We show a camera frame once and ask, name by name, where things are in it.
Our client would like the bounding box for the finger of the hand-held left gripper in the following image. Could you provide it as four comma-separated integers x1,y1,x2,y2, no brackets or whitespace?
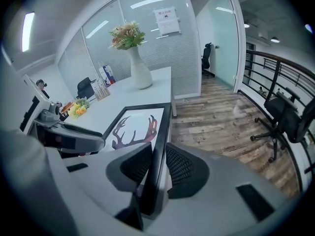
60,122,106,154

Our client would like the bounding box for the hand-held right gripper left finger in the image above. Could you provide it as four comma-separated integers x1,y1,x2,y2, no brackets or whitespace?
46,141,154,232

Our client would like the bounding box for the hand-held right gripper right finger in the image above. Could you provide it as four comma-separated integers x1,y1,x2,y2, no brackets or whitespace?
157,143,300,236

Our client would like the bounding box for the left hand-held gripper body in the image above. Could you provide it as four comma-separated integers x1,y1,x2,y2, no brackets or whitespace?
19,94,76,150

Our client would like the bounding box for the black picture frame antler print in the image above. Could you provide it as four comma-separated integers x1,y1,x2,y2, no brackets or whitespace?
102,102,173,231

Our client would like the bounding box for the orange item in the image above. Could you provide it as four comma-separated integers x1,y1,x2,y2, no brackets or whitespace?
61,101,75,113

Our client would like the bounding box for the yellow flower bunch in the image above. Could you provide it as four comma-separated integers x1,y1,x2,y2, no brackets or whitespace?
67,98,90,119

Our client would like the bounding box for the black office chair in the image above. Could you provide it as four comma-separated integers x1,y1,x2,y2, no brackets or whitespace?
250,87,315,164
201,42,213,78
76,77,97,103

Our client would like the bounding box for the wooden rack of tubes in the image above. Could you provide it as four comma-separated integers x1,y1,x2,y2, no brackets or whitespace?
94,79,111,101

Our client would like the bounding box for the white and blue box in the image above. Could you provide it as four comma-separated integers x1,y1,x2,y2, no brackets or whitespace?
98,64,116,86

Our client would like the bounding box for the long ceiling light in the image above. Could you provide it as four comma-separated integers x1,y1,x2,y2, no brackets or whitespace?
21,11,35,53

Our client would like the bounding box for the white ceramic vase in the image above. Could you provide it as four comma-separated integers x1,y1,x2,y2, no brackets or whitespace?
128,47,153,90

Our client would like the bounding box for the pink and green flower bouquet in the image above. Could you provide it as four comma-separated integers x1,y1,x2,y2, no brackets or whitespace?
108,20,146,51

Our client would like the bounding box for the black metal railing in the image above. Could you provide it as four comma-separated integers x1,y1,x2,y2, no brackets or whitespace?
242,49,315,122

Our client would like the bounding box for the white paper notice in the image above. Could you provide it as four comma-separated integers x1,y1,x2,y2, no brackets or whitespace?
152,6,183,37

